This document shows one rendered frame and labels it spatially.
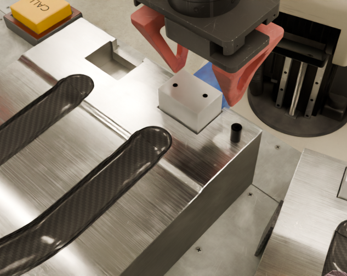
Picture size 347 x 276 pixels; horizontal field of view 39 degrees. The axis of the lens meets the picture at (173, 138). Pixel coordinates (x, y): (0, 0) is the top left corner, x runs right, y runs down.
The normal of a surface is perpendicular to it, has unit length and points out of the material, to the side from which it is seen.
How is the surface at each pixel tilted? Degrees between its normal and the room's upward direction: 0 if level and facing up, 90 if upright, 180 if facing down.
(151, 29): 85
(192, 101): 0
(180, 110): 90
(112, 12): 0
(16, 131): 9
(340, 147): 0
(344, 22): 98
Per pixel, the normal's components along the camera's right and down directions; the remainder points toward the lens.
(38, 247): 0.13, -0.81
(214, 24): -0.07, -0.62
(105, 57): 0.74, 0.51
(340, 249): 0.14, -0.55
